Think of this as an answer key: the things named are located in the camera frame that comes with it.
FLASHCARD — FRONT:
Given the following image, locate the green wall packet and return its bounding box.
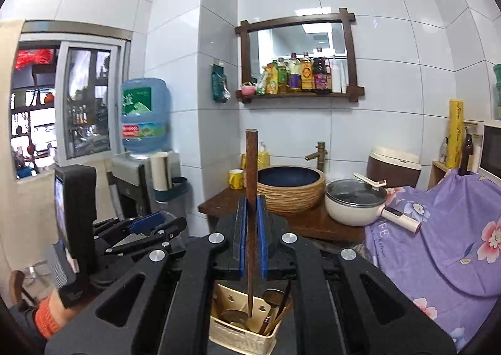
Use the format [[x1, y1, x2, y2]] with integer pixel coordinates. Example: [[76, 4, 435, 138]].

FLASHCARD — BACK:
[[211, 63, 231, 103]]

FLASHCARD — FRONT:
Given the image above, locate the left hand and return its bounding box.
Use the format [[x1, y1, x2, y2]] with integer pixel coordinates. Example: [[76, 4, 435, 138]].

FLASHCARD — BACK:
[[34, 290, 81, 339]]

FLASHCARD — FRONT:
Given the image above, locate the yellow soap bottle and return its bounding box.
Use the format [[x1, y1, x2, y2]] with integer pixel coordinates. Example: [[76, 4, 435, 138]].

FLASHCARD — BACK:
[[257, 141, 271, 170]]

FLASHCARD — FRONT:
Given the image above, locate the beige plastic utensil basket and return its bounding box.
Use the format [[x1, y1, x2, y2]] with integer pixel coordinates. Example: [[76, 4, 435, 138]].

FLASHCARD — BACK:
[[209, 284, 291, 355]]

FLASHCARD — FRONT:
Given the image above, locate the window with frame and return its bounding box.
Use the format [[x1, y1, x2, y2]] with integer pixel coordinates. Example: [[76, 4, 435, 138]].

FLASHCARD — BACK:
[[9, 20, 132, 179]]

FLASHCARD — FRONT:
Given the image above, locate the bronze faucet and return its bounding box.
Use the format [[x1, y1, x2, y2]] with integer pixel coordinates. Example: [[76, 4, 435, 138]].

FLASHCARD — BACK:
[[304, 141, 328, 172]]

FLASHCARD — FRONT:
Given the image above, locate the woven basin sink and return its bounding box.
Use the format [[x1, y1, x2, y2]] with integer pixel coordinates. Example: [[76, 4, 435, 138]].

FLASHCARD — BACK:
[[257, 165, 326, 215]]

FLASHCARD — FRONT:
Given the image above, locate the brown white rice cooker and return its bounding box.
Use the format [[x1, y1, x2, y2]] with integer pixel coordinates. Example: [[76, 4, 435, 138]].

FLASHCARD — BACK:
[[366, 146, 422, 188]]

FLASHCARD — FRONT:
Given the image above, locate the black chopstick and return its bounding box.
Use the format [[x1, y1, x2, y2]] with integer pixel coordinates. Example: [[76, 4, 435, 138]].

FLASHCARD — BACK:
[[274, 280, 291, 321]]

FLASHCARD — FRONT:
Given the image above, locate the dark glass bottle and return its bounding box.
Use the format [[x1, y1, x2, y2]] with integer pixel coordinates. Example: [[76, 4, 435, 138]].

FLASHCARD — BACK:
[[458, 133, 474, 176]]

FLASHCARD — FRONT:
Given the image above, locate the wooden chopstick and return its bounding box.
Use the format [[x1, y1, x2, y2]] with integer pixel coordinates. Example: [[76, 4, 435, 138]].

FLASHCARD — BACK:
[[245, 129, 258, 318]]

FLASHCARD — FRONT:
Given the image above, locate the brown wooden counter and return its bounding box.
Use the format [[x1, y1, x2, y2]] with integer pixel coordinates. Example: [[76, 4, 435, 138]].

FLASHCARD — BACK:
[[198, 188, 365, 244]]

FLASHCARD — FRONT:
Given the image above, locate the green jar stack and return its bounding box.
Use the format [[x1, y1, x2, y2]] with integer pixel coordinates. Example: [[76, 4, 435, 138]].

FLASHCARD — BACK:
[[493, 64, 501, 119]]

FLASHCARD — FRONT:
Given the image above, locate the yellow mug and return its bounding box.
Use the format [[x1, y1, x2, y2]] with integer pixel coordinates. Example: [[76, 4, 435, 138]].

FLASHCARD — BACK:
[[228, 168, 245, 190]]

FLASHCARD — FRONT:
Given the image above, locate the white microwave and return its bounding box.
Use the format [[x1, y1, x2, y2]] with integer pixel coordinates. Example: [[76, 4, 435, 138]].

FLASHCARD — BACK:
[[477, 120, 501, 185]]

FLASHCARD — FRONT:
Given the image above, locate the white pot with lid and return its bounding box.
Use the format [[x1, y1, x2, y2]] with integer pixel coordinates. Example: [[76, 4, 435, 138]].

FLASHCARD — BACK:
[[324, 179, 421, 233]]

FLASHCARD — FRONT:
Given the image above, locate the water dispenser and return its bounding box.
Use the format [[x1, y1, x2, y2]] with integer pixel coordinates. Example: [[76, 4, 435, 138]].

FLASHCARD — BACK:
[[107, 153, 188, 219]]

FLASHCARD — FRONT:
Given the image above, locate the ladle with wooden handle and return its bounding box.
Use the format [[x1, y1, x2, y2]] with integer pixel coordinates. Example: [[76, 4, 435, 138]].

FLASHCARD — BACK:
[[258, 289, 284, 336]]

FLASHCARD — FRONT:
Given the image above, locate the purple floral cloth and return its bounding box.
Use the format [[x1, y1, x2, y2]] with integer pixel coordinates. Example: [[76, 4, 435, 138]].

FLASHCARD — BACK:
[[365, 170, 500, 352]]

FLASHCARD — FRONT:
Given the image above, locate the blue water bottle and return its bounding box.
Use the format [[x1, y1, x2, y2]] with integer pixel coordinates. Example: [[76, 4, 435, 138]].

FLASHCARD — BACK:
[[121, 78, 172, 155]]

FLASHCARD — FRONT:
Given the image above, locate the wooden framed mirror shelf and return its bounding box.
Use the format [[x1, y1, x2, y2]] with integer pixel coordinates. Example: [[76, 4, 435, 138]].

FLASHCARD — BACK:
[[235, 8, 365, 104]]

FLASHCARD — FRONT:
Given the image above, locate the metal spoon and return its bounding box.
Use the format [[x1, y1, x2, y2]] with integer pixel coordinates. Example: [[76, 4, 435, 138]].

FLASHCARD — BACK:
[[220, 309, 249, 330]]

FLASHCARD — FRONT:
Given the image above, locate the yellow roll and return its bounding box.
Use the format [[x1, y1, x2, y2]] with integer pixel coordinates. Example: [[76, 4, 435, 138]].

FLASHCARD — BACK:
[[446, 99, 464, 168]]

